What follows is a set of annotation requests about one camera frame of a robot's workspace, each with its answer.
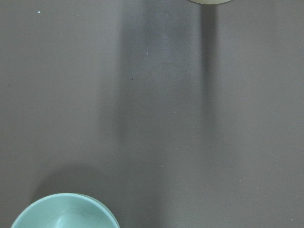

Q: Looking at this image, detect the green bowl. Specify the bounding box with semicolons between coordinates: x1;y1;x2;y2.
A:
12;193;120;228

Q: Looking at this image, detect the beige serving tray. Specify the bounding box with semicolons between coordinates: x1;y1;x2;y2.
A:
190;0;231;5

